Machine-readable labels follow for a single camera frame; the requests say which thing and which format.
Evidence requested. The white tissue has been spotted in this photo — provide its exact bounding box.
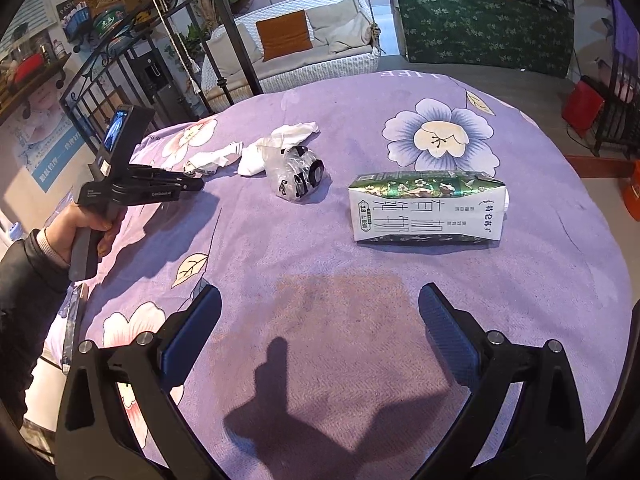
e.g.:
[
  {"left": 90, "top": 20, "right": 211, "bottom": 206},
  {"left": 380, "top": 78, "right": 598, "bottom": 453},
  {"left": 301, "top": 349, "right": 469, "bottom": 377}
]
[{"left": 182, "top": 122, "right": 320, "bottom": 177}]

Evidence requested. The clear plastic bag trash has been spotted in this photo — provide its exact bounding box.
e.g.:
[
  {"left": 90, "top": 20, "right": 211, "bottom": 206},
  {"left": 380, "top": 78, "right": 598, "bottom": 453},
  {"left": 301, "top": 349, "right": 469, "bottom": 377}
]
[{"left": 265, "top": 145, "right": 326, "bottom": 202}]

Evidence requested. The green white milk carton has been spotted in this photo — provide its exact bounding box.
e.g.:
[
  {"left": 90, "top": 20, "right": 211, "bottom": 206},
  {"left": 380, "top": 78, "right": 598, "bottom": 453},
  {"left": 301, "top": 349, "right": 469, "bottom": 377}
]
[{"left": 348, "top": 170, "right": 509, "bottom": 244}]

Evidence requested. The black sleeved left forearm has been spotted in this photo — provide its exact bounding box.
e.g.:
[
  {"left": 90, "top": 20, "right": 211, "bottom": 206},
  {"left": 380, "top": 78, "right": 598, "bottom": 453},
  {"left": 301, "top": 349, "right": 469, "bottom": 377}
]
[{"left": 1, "top": 230, "right": 70, "bottom": 427}]

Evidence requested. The person's left hand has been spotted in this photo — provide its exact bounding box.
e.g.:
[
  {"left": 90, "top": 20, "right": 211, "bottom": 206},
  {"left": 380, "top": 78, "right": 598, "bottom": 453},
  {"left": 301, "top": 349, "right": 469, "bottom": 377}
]
[{"left": 36, "top": 203, "right": 126, "bottom": 268}]

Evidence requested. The purple floral tablecloth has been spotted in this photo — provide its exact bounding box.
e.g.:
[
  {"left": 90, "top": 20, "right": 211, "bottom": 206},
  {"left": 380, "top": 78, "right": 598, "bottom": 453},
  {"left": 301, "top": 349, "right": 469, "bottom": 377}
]
[{"left": 82, "top": 71, "right": 634, "bottom": 479}]

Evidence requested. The orange cushion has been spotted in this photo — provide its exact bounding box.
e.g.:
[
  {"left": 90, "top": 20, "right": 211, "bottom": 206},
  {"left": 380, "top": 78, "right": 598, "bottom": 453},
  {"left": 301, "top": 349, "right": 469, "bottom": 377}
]
[{"left": 256, "top": 10, "right": 312, "bottom": 62}]

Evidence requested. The orange plastic bucket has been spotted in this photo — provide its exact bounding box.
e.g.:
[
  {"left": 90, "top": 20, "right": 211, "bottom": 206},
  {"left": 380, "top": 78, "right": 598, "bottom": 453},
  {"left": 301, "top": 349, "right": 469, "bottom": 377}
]
[{"left": 622, "top": 160, "right": 640, "bottom": 221}]

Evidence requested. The white wicker swing sofa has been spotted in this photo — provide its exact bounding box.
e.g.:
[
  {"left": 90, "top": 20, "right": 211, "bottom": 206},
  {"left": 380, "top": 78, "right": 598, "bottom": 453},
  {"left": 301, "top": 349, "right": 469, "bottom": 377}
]
[{"left": 201, "top": 0, "right": 381, "bottom": 112}]

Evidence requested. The black metal rack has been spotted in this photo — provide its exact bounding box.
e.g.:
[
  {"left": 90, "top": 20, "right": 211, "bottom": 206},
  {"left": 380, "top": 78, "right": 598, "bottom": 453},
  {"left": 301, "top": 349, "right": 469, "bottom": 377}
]
[{"left": 592, "top": 50, "right": 639, "bottom": 158}]

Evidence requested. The red bag on floor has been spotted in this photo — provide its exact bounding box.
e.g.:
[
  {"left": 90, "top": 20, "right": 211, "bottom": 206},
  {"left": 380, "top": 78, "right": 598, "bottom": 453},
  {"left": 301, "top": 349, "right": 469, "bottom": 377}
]
[{"left": 561, "top": 76, "right": 604, "bottom": 139}]

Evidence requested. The green patterned counter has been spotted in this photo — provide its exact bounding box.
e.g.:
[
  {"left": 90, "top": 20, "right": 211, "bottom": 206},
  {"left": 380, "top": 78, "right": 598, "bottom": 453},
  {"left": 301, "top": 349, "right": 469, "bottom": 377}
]
[{"left": 390, "top": 0, "right": 574, "bottom": 78}]

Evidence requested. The purple hanging towel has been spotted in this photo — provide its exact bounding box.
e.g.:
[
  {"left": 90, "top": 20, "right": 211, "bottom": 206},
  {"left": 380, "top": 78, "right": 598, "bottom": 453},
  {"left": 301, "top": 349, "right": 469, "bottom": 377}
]
[{"left": 612, "top": 0, "right": 639, "bottom": 64}]

